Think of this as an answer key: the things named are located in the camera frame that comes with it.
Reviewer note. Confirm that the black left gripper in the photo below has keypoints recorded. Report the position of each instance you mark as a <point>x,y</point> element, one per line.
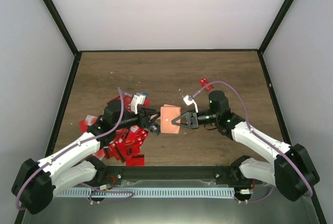
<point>144,120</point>

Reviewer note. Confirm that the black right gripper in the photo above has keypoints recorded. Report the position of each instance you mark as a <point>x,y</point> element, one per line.
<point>190,124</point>

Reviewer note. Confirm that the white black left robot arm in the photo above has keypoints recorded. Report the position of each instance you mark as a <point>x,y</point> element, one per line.
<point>38,182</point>

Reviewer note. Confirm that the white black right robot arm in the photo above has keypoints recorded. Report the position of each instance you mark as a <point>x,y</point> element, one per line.
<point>288,168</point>

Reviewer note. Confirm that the pile of red cards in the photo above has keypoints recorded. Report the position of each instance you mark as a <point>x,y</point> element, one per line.
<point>126,145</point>

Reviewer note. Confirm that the lone red VIP card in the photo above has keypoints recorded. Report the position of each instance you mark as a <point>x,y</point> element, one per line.
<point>205,84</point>

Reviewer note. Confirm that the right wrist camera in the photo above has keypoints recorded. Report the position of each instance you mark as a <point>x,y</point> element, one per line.
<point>189,100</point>

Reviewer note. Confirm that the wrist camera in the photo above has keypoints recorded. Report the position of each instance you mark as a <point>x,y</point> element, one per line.
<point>189,100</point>
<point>138,99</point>

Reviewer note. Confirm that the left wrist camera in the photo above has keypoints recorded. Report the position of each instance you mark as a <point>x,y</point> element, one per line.
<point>138,99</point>

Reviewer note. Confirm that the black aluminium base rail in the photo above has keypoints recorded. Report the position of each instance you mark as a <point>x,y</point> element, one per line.
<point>221,175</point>

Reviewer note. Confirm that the light blue slotted cable duct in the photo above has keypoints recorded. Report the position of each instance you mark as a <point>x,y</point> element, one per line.
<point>210,193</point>

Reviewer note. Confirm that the black enclosure frame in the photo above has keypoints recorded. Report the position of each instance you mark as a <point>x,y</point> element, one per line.
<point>312,52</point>

